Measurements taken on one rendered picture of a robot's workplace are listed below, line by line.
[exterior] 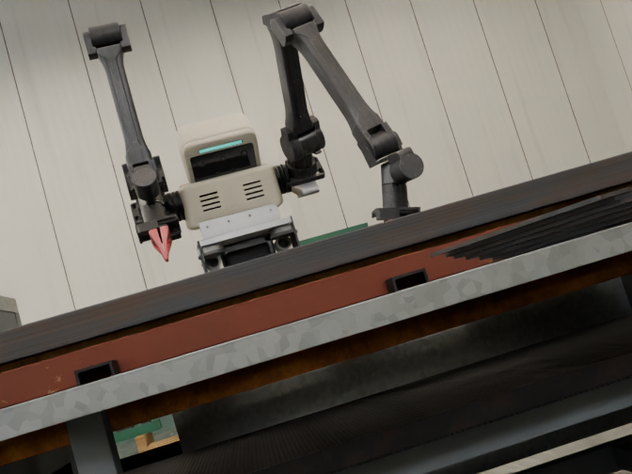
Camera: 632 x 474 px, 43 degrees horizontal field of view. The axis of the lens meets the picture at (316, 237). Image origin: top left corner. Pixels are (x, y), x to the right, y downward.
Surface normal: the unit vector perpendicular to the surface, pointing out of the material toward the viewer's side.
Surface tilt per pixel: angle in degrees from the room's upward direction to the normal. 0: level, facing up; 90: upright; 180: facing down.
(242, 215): 90
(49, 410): 90
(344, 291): 90
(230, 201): 98
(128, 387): 90
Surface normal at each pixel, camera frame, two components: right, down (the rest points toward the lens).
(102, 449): 0.08, -0.14
